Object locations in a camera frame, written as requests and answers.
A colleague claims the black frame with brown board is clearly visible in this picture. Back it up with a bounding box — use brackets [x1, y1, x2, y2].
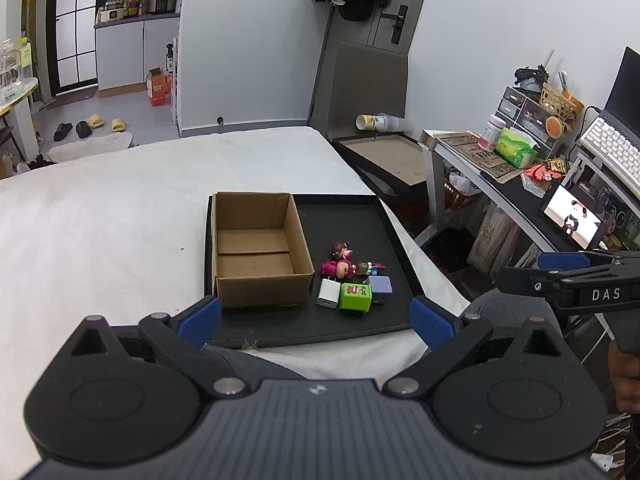
[332, 132, 432, 197]

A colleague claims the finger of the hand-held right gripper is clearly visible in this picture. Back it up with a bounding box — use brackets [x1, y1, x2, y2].
[539, 251, 640, 271]
[497, 266, 640, 306]

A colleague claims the orange cardboard box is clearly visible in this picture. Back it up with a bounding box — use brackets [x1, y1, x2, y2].
[145, 67, 169, 107]

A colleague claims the black tray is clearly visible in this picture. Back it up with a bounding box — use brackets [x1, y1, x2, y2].
[203, 192, 427, 351]

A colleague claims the person's right hand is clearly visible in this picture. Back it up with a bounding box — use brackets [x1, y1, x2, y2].
[608, 344, 640, 414]

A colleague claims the person's left leg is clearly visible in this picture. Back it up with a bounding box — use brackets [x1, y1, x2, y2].
[201, 343, 307, 382]

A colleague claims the white floor mat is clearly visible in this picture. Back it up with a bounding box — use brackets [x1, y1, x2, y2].
[46, 131, 134, 164]

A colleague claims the grey desk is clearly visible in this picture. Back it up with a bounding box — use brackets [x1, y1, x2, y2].
[419, 129, 603, 261]

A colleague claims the white keyboard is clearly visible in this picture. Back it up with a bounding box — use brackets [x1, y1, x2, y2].
[576, 115, 640, 202]

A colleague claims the white charger plug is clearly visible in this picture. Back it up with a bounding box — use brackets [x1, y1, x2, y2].
[316, 278, 342, 309]

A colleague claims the red toy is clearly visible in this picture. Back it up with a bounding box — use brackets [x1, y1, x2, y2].
[524, 162, 563, 182]

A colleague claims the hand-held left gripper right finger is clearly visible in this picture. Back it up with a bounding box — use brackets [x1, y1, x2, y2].
[385, 296, 566, 400]

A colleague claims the purple charger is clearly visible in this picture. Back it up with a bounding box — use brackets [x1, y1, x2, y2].
[365, 274, 395, 306]

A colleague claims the glass jar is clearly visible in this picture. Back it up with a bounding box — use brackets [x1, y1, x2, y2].
[0, 39, 35, 102]

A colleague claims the black door lock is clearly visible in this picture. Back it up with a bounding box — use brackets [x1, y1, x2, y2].
[389, 4, 409, 44]

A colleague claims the person's right leg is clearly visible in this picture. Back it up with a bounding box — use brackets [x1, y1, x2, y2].
[469, 289, 568, 343]

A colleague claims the white kitchen cabinet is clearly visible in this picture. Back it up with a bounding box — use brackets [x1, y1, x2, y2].
[94, 12, 182, 94]

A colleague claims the brown paper bag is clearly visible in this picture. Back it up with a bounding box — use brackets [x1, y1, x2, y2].
[469, 204, 522, 273]

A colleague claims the white bed sheet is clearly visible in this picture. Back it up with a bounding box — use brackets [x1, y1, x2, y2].
[0, 125, 473, 461]

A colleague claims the black cap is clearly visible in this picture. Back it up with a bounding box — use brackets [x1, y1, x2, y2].
[339, 0, 375, 22]

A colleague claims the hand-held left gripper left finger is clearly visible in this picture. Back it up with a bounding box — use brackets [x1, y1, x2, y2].
[67, 296, 251, 398]

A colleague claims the brown cardboard box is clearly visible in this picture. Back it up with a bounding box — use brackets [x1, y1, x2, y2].
[210, 191, 316, 310]

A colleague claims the grey leaning board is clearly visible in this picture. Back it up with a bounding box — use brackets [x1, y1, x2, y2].
[309, 40, 409, 137]

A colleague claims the wicker basket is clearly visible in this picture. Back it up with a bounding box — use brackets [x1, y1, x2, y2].
[539, 82, 585, 125]

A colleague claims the pink figurine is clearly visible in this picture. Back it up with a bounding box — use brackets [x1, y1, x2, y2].
[320, 259, 357, 279]

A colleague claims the black-framed sliding door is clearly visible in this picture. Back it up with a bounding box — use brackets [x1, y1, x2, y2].
[46, 0, 102, 97]

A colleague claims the grey drawer organizer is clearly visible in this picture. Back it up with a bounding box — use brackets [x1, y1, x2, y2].
[497, 85, 567, 147]

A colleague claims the tablet with lit screen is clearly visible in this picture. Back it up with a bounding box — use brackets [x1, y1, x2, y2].
[539, 182, 609, 250]

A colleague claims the green tissue pack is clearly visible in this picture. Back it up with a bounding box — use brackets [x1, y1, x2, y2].
[494, 127, 539, 169]

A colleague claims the person's leg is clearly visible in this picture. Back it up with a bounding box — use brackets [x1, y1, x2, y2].
[201, 343, 307, 382]
[469, 289, 568, 343]

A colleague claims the stack of paper cups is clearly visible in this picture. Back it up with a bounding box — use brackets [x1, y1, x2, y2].
[355, 112, 414, 134]

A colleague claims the pink and white bottle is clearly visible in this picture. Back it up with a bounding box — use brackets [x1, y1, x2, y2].
[477, 114, 507, 152]

